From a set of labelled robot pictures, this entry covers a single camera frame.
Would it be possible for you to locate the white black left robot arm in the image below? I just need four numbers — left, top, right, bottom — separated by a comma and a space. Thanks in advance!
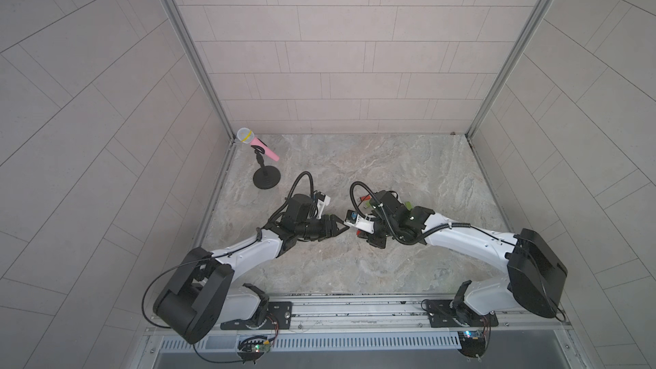
143, 188, 348, 344

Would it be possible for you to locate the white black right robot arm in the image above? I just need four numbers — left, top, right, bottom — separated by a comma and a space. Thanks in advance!
346, 191, 568, 327

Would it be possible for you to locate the pink toy microphone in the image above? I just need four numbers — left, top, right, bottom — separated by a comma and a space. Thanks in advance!
237, 127, 279, 162

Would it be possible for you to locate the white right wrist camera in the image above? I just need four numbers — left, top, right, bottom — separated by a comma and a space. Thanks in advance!
344, 209, 375, 234

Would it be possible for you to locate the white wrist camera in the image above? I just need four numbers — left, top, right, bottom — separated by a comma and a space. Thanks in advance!
344, 209, 375, 234
314, 191, 331, 219

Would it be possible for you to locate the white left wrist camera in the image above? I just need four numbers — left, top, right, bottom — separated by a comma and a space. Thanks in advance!
314, 191, 331, 219

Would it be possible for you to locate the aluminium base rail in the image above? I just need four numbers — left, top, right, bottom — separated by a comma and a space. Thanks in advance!
148, 295, 572, 360

